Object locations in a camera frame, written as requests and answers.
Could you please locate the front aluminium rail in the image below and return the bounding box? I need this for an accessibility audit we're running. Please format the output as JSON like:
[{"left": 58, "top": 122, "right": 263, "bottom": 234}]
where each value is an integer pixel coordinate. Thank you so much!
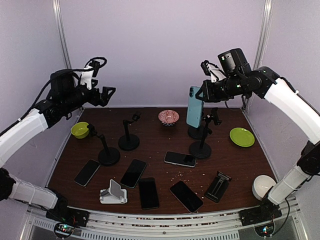
[{"left": 18, "top": 200, "right": 311, "bottom": 240}]

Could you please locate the black gooseneck stand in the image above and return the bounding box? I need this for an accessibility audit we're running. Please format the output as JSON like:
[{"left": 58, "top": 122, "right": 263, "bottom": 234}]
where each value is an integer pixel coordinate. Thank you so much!
[
  {"left": 87, "top": 123, "right": 121, "bottom": 167},
  {"left": 189, "top": 107, "right": 222, "bottom": 159}
]

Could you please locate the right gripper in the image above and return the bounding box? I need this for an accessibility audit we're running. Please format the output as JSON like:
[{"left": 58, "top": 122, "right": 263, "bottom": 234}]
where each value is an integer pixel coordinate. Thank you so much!
[{"left": 195, "top": 74, "right": 246, "bottom": 102}]

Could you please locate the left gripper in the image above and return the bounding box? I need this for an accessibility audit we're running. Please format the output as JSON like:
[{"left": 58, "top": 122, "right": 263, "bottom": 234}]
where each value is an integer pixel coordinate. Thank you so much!
[{"left": 62, "top": 79, "right": 115, "bottom": 111}]

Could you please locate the white folding phone stand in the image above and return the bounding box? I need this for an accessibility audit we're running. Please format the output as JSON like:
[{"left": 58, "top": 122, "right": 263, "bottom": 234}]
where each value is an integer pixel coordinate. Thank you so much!
[{"left": 99, "top": 179, "right": 128, "bottom": 205}]

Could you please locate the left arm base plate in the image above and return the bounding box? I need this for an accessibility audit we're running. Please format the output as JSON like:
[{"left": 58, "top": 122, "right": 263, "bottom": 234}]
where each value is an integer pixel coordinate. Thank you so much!
[{"left": 45, "top": 207, "right": 90, "bottom": 227}]

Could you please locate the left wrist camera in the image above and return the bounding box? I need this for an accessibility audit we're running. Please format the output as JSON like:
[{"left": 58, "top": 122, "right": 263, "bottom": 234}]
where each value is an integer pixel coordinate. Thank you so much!
[{"left": 79, "top": 57, "right": 107, "bottom": 90}]

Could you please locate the red patterned bowl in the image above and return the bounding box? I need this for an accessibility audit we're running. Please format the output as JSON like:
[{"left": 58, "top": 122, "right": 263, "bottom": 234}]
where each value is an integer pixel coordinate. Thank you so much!
[{"left": 158, "top": 109, "right": 180, "bottom": 127}]

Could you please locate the right aluminium frame post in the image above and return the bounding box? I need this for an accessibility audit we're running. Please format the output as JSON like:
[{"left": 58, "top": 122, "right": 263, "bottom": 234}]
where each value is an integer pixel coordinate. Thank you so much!
[{"left": 253, "top": 0, "right": 274, "bottom": 69}]

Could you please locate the black stand with teal phone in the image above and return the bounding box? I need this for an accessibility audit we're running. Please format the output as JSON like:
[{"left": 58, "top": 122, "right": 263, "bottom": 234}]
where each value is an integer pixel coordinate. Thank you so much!
[{"left": 118, "top": 111, "right": 141, "bottom": 151}]

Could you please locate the teal smartphone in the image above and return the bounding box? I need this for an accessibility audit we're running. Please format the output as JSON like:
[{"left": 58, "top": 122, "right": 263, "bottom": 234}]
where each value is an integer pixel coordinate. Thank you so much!
[{"left": 186, "top": 86, "right": 204, "bottom": 128}]

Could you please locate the blue smartphone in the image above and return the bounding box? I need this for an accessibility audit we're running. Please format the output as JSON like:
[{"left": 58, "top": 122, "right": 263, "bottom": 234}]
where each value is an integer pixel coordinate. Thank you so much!
[{"left": 138, "top": 177, "right": 160, "bottom": 210}]

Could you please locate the aluminium frame post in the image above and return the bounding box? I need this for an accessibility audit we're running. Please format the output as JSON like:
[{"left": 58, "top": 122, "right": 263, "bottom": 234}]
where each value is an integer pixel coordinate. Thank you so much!
[
  {"left": 253, "top": 0, "right": 274, "bottom": 69},
  {"left": 52, "top": 0, "right": 72, "bottom": 69}
]

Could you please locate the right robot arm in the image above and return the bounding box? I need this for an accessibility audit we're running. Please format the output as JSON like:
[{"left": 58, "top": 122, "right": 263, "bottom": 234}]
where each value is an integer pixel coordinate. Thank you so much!
[{"left": 195, "top": 48, "right": 320, "bottom": 221}]

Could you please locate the dark smartphone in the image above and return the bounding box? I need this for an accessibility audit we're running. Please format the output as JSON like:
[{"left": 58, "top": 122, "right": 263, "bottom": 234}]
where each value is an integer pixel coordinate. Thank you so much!
[{"left": 163, "top": 151, "right": 197, "bottom": 168}]

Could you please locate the silver smartphone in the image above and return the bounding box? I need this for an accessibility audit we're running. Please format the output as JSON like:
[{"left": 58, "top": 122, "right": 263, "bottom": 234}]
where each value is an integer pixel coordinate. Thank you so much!
[{"left": 74, "top": 159, "right": 101, "bottom": 187}]

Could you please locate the grey smartphone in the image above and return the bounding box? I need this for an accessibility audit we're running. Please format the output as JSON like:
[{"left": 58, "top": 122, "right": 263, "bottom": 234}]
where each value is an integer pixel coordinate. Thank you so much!
[{"left": 120, "top": 159, "right": 147, "bottom": 189}]

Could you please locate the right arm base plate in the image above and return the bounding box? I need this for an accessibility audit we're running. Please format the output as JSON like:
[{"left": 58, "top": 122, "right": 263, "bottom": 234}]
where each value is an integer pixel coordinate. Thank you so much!
[{"left": 239, "top": 206, "right": 282, "bottom": 226}]

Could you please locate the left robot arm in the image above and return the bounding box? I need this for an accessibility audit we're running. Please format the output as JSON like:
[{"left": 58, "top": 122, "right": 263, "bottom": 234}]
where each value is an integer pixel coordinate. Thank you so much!
[{"left": 0, "top": 56, "right": 116, "bottom": 222}]

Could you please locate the green bowl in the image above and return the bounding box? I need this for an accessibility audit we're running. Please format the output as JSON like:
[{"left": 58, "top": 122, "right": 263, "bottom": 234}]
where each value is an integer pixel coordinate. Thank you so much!
[{"left": 70, "top": 122, "right": 90, "bottom": 139}]

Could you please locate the black stand with pink phone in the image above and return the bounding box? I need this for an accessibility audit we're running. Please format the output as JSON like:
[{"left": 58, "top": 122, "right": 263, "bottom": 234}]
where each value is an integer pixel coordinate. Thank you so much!
[{"left": 187, "top": 125, "right": 204, "bottom": 140}]

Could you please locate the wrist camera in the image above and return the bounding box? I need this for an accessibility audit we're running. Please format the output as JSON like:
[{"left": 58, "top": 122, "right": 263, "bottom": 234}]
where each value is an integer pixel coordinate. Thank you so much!
[
  {"left": 200, "top": 60, "right": 226, "bottom": 83},
  {"left": 79, "top": 57, "right": 107, "bottom": 90}
]

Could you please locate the white bowl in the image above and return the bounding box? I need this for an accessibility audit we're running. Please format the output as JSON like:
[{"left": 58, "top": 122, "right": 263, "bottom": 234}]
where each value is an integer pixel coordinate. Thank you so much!
[{"left": 252, "top": 175, "right": 276, "bottom": 201}]

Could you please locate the black folding phone stand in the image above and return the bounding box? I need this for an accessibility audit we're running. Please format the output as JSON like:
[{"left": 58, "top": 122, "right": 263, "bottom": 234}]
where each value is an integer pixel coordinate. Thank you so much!
[{"left": 204, "top": 171, "right": 232, "bottom": 203}]

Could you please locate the green plate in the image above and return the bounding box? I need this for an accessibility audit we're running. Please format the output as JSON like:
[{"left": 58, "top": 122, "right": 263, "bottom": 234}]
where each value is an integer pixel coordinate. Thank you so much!
[{"left": 229, "top": 127, "right": 255, "bottom": 148}]

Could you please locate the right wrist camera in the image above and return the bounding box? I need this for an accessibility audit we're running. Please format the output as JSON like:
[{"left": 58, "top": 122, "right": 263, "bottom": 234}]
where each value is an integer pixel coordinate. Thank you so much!
[{"left": 200, "top": 60, "right": 226, "bottom": 83}]

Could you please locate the left aluminium frame post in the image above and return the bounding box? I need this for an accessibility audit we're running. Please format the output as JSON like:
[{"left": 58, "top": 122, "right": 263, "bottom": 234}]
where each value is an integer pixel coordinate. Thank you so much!
[{"left": 52, "top": 0, "right": 72, "bottom": 69}]

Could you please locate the pink smartphone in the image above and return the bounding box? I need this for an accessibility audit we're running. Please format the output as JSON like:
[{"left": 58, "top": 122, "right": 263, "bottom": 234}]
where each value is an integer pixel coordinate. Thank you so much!
[{"left": 169, "top": 181, "right": 204, "bottom": 213}]

